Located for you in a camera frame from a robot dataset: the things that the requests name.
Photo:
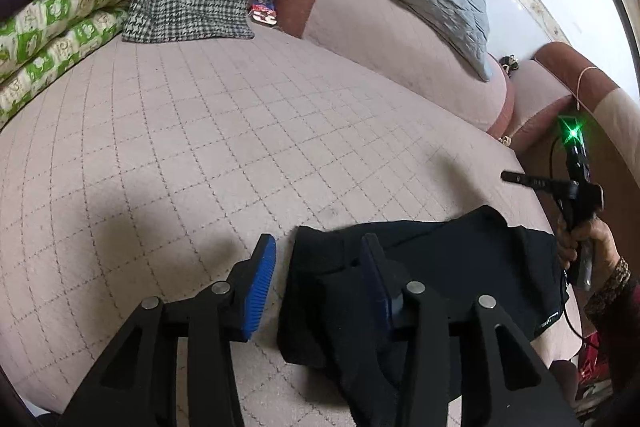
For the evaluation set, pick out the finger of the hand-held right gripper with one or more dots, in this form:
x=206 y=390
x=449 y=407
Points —
x=535 y=181

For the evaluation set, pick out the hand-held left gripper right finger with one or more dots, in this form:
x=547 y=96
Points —
x=376 y=292

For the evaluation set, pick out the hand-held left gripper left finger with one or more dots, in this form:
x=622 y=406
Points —
x=260 y=292

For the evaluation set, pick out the black pants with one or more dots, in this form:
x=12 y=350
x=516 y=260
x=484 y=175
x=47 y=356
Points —
x=460 y=257

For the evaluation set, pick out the person's right forearm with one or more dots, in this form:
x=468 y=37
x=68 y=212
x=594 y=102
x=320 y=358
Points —
x=617 y=322

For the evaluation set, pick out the person's right hand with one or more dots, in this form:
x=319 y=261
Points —
x=597 y=237

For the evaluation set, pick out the brown sofa armrest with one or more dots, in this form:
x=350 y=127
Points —
x=607 y=107

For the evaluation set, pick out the small pink sofa cushion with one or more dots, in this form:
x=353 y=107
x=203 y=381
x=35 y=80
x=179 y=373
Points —
x=540 y=102

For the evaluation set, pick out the bunch of keys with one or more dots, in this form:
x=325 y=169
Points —
x=510 y=64

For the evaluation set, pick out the red plastic bag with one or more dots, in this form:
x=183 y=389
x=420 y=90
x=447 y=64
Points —
x=594 y=357

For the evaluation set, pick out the pink sofa backrest cushion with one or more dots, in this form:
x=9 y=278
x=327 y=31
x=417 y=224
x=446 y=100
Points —
x=380 y=52

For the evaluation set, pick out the green patterned quilt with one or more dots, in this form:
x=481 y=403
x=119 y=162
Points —
x=55 y=37

